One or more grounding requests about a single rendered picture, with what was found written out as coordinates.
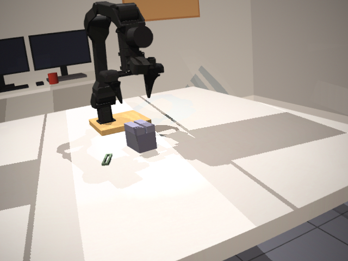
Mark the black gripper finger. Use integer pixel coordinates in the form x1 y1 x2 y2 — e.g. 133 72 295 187
144 74 160 98
106 81 122 104

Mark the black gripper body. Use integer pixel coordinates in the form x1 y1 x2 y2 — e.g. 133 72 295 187
99 48 164 83

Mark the dark green rectangular holder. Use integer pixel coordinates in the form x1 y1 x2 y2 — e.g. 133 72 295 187
101 153 113 166

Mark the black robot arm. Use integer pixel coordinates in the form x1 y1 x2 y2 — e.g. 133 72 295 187
84 1 156 124

